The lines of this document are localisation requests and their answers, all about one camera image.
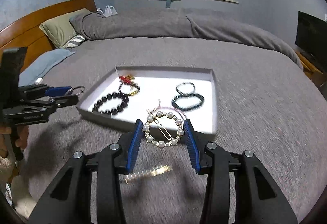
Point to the black television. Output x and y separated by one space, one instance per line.
311 37

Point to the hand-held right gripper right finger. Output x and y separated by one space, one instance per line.
191 147

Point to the white charger plug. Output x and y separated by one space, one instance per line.
38 81

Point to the grey cardboard box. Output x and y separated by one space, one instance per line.
153 91

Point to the wooden headboard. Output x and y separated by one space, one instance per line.
25 35

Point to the white plastic bag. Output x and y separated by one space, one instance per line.
109 10

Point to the blue blanket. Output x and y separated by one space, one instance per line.
43 65

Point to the grey knit bedspread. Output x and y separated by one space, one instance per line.
255 101

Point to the green pillow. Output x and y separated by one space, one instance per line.
58 27

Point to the person's left hand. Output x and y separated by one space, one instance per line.
22 141

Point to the grey duvet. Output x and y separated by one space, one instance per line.
166 22

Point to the striped pillow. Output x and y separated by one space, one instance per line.
75 41

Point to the round pearl hair clip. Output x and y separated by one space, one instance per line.
146 128

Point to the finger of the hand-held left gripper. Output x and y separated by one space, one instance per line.
58 91
66 101

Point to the red and gold trinket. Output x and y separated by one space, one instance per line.
126 79

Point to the white fuzzy cloth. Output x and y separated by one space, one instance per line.
21 196

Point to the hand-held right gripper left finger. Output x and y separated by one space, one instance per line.
132 147

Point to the gold hairpin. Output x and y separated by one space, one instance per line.
153 173

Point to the wooden television stand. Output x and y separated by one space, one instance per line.
307 67

